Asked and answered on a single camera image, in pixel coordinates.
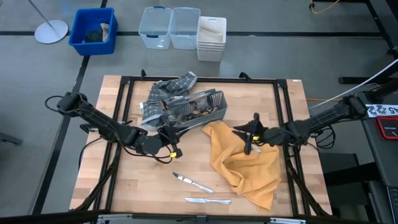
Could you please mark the grey furniture foot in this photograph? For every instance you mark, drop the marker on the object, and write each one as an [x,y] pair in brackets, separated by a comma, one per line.
[11,138]

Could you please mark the dark grey desk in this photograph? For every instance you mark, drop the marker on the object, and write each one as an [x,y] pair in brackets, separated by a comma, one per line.
[373,161]

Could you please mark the red and black device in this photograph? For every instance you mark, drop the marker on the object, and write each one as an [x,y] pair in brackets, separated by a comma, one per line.
[387,127]

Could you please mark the dark cloth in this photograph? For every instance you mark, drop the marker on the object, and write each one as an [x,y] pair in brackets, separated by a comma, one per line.
[93,36]

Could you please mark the white printed label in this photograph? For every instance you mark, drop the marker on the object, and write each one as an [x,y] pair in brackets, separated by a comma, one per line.
[382,109]

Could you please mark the yellow terry towel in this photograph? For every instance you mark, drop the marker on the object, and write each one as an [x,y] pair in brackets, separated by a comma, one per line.
[248,180]

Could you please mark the beige cloth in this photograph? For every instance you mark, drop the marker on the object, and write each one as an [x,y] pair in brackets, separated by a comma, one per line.
[211,35]

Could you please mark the grey mesh silverware basket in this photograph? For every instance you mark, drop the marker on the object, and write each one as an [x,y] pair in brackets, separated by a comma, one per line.
[205,115]

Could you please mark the grey checked dish towel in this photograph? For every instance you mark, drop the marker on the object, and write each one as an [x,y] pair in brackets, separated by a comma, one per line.
[168,90]

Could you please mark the clear plastic bin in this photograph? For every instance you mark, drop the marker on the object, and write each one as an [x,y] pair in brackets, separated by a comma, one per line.
[185,28]

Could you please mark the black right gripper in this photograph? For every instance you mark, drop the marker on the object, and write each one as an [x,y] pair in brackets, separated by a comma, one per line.
[264,136]

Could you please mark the black floor stand frame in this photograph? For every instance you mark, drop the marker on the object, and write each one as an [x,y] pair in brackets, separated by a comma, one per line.
[379,28]

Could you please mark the white round-base floor stand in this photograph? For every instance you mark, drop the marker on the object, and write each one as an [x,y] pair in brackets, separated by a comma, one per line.
[51,31]

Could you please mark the white stacked bins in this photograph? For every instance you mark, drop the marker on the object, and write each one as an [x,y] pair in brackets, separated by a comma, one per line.
[211,49]

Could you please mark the blue plastic bin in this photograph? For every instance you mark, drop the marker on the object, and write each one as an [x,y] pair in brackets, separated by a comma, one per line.
[90,18]

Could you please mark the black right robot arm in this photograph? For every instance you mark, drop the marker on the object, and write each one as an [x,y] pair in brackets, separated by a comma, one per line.
[326,119]

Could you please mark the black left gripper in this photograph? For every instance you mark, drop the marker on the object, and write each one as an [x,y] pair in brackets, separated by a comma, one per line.
[155,143]

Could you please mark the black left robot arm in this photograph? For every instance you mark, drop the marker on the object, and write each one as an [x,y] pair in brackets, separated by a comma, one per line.
[102,123]

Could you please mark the beige folded item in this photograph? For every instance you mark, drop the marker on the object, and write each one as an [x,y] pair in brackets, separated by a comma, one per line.
[105,31]

